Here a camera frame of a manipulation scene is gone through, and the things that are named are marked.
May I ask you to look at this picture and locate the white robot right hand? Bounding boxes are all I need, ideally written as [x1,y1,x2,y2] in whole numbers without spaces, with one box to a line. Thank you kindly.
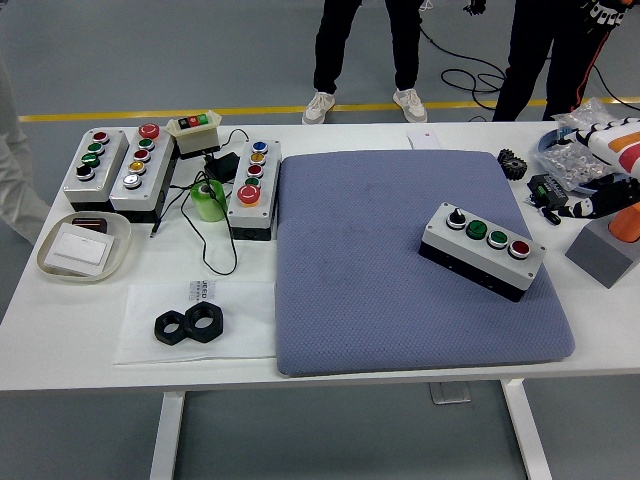
[555,117,640,221]

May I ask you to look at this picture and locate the grey four-button control box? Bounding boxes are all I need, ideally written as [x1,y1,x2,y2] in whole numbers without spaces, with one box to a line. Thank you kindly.
[62,127,130,213]
[418,202,547,304]

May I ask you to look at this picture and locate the grey five-button control box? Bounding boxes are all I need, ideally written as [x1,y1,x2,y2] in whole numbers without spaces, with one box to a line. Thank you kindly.
[108,123,176,225]
[226,138,283,242]

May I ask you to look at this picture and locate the clear bag metal parts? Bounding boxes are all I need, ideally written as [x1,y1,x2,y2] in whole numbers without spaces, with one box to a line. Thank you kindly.
[533,97,621,194]

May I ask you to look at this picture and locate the blue plate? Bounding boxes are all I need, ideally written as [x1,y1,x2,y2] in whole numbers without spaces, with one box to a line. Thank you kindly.
[537,127,617,195]

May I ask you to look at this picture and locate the black module green terminals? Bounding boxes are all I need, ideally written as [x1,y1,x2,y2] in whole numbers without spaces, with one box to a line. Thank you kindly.
[526,173,571,209]

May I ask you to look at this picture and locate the black gear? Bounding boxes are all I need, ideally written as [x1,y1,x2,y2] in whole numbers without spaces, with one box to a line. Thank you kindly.
[497,148,529,181]

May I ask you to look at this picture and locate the person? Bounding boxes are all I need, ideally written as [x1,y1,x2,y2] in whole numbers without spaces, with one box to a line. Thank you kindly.
[0,49,51,246]
[462,0,636,123]
[301,0,429,125]

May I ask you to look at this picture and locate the grey wedge block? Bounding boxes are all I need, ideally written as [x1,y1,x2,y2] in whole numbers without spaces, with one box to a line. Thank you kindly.
[564,212,640,290]

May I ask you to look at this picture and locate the white card red mark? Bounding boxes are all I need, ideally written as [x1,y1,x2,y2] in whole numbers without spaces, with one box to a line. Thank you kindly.
[406,128,441,150]

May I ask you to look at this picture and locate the blue-grey padded mat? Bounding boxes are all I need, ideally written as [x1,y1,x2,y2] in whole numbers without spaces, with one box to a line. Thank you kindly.
[273,149,576,379]

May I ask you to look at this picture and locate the white table leg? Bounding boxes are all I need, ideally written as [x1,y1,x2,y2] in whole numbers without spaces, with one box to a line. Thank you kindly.
[148,392,186,480]
[501,379,554,480]

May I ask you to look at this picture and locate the black power adapter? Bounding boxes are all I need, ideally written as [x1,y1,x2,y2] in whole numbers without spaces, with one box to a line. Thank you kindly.
[204,151,241,182]

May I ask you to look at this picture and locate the green tape roll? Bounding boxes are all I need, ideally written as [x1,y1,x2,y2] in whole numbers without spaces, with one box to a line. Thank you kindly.
[190,179,229,224]

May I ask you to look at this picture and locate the black hex nut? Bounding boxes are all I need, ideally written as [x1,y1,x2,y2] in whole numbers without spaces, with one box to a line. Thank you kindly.
[183,299,226,344]
[153,309,194,346]

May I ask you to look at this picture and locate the translucent shallow tray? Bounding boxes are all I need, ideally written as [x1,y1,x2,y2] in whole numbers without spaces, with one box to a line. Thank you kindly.
[36,211,133,284]

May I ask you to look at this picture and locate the black floor cable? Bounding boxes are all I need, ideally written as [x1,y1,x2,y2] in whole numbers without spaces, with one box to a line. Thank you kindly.
[418,19,640,112]

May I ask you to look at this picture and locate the grey under-table bracket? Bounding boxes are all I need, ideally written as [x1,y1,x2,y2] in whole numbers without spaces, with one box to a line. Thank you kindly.
[428,382,472,405]

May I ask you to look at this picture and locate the cream three-button switch box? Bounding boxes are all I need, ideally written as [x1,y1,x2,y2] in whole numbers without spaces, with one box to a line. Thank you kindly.
[165,111,223,161]

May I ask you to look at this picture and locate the black adapter cord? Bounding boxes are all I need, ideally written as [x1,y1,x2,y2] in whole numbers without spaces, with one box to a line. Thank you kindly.
[149,128,251,277]

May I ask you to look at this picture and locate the dark red-black switch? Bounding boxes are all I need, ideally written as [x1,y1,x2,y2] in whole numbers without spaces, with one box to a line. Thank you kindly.
[71,216,109,235]

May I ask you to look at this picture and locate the white wall switch panel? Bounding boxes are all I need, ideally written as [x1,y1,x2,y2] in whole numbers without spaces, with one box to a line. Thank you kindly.
[43,223,115,275]

